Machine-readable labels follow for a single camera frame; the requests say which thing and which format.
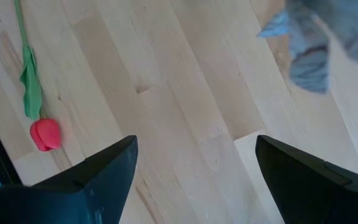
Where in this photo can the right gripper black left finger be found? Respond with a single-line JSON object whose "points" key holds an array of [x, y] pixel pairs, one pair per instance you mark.
{"points": [[73, 199]]}

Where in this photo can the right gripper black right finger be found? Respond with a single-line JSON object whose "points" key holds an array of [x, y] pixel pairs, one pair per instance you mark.
{"points": [[315, 193]]}

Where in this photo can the red tulip with green leaves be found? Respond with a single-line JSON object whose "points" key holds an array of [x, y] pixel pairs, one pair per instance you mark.
{"points": [[47, 133]]}

